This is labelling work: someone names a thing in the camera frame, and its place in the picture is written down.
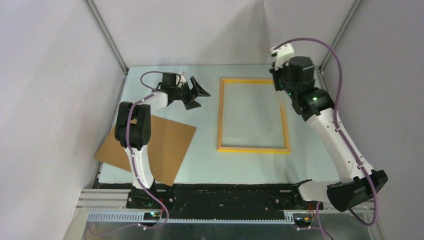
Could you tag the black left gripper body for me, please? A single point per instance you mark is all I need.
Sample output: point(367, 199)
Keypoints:
point(183, 93)

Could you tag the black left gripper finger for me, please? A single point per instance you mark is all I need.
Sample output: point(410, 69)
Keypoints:
point(197, 90)
point(191, 104)

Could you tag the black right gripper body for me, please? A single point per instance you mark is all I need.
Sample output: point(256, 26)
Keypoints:
point(279, 77)

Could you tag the brown cardboard backing board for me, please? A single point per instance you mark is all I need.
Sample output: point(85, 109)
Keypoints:
point(167, 148)

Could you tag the yellow wooden picture frame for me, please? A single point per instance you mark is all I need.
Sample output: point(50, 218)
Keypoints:
point(265, 150)

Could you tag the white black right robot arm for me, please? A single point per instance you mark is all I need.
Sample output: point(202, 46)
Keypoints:
point(357, 177)

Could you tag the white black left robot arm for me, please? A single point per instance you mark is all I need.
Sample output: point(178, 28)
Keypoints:
point(133, 127)

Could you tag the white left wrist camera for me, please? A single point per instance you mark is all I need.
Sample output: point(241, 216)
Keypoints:
point(181, 81)

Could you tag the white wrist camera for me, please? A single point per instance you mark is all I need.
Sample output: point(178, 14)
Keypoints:
point(281, 55)
point(181, 81)

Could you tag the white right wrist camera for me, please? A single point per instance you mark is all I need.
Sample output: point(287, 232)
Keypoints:
point(281, 55)

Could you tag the aluminium corner post left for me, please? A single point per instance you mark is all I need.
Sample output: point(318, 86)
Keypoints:
point(106, 34)

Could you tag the aluminium corner post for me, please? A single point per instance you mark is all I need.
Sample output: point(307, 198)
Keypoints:
point(106, 34)
point(352, 12)

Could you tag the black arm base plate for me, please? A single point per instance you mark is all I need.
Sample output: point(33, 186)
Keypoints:
point(254, 213)

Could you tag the aluminium corner post right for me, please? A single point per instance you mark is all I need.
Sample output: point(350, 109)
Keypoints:
point(352, 12)

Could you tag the aluminium front rail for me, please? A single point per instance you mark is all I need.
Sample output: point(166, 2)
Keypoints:
point(178, 199)

